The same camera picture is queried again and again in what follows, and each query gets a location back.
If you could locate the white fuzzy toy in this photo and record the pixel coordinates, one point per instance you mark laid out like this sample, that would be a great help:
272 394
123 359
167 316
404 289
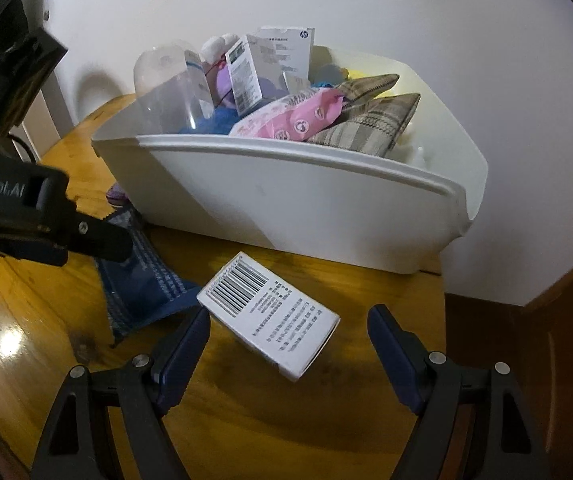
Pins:
214 47

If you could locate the purple tin case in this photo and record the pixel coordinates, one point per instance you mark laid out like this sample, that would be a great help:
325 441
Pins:
115 194

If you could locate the clear plastic bottle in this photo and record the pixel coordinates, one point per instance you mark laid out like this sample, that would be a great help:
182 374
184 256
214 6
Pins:
166 85

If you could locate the pink wipes packet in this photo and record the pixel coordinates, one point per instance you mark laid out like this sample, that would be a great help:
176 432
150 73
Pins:
291 117

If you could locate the white blue printer box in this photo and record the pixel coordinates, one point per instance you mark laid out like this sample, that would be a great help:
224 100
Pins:
286 55

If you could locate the white plastic storage bin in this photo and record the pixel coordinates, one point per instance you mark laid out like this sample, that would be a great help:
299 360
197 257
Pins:
266 195

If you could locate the small white barcode box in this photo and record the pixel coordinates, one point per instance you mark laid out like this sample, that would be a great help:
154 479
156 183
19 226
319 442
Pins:
276 320

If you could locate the yellow plush toy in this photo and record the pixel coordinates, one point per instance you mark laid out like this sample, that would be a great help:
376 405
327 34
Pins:
359 73

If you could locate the purple plush toy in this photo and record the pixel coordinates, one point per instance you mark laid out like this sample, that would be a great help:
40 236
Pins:
224 82

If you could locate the dark blue tissue packet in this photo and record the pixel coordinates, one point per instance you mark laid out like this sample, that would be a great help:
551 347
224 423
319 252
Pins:
141 285

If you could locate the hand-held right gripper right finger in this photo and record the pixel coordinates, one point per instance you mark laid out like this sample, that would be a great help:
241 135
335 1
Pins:
396 360

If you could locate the white grey medicine box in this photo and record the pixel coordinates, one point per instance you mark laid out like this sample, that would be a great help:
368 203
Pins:
244 80

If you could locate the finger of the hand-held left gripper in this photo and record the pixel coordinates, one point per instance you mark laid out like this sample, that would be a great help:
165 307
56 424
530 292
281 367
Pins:
96 237
11 75

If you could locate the plaid fabric bow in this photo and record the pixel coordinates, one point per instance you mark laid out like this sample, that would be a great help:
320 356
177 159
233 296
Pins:
366 125

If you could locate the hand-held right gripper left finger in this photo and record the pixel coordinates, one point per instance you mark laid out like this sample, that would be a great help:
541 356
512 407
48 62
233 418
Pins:
186 355

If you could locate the bright blue packet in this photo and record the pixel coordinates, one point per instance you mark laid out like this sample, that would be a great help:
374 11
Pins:
216 120

